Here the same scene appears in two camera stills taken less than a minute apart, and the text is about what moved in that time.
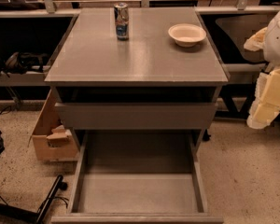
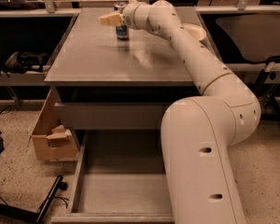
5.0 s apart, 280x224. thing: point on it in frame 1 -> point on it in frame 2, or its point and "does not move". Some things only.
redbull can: [121, 20] does not move
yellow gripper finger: [257, 41] -> [112, 19]
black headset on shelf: [19, 63] does not move
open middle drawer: [138, 176] does not move
